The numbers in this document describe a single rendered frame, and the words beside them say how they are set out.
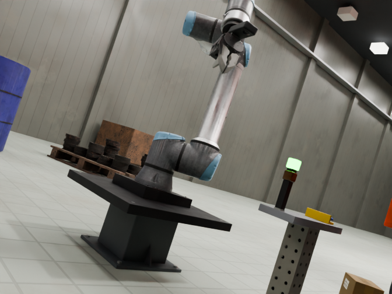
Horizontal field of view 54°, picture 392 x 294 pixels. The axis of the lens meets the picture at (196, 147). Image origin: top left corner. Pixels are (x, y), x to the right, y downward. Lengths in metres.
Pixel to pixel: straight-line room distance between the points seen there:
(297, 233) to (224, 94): 0.74
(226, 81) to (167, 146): 0.43
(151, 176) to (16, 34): 6.53
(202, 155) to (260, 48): 10.07
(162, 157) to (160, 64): 7.67
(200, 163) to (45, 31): 6.72
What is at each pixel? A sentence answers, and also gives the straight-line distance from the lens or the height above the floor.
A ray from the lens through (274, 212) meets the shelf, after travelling 1.55.
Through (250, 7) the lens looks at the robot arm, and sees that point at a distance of 1.38.
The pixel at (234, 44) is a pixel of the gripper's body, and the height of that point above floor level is 0.91.
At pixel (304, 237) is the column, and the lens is 1.70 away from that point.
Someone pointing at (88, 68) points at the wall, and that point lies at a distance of 8.53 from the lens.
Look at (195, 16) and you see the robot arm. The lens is 1.47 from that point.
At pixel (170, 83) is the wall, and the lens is 9.60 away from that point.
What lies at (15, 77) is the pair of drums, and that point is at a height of 0.77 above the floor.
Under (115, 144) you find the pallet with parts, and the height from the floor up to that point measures 0.43.
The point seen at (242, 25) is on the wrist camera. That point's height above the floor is 0.95.
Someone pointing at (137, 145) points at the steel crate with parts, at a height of 0.49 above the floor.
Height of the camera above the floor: 0.52
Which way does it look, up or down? 2 degrees up
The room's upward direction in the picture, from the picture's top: 18 degrees clockwise
